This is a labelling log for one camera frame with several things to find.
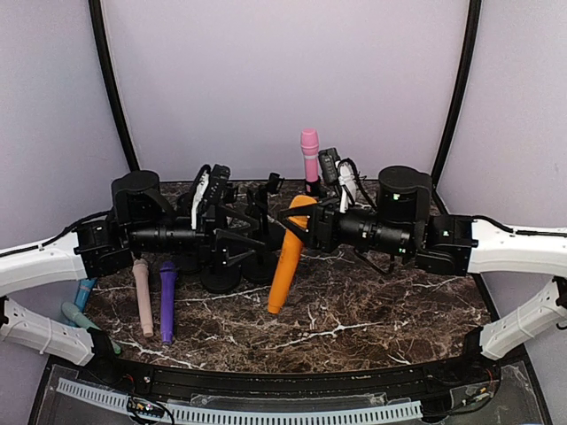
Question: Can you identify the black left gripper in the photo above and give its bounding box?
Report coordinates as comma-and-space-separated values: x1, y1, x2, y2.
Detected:
128, 199, 266, 273

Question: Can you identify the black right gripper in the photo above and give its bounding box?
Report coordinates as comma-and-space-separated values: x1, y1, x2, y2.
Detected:
278, 194, 415, 258

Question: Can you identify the orange microphone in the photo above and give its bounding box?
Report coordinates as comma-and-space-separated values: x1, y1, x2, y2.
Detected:
268, 195, 317, 314

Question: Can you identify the black stand of orange microphone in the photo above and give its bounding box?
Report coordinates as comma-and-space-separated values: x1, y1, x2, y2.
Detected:
242, 185, 277, 285

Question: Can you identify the black stand of purple microphone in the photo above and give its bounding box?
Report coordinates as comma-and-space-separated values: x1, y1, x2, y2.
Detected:
199, 262, 241, 294

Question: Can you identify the black stand of beige microphone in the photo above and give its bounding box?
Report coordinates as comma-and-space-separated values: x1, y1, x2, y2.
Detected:
254, 173, 284, 243

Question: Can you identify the purple microphone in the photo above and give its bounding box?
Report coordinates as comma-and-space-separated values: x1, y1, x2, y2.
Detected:
159, 260, 177, 344

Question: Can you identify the pink microphone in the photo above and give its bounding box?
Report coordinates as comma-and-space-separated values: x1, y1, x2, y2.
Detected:
300, 128, 320, 197

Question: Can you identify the beige microphone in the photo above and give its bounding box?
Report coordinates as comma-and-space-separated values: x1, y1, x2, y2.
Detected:
132, 259, 154, 337

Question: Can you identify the blue microphone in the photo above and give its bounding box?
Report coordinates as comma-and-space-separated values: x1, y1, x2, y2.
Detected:
74, 279, 97, 313

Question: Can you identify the green microphone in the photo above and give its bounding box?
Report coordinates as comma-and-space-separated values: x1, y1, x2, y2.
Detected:
61, 302, 101, 330

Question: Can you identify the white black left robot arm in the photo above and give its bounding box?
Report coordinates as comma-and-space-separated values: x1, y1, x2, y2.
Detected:
1, 166, 266, 386

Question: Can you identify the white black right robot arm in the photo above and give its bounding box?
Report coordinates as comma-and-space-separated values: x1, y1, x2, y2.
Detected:
268, 160, 566, 384

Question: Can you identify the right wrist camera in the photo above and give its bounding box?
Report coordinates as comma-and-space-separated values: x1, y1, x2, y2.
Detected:
318, 148, 340, 185

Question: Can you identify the white slotted cable duct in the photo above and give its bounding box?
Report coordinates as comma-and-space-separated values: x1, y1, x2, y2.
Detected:
57, 376, 423, 424

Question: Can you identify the black front rail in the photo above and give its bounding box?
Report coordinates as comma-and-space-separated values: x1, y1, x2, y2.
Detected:
110, 356, 501, 404

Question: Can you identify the black left corner post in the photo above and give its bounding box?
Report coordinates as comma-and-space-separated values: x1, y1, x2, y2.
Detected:
88, 0, 140, 171

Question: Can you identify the black corner post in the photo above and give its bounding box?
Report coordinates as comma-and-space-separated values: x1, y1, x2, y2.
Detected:
431, 0, 482, 189
88, 0, 140, 171

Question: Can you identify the black right corner post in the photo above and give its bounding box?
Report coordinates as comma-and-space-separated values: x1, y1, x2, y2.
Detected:
431, 0, 482, 189

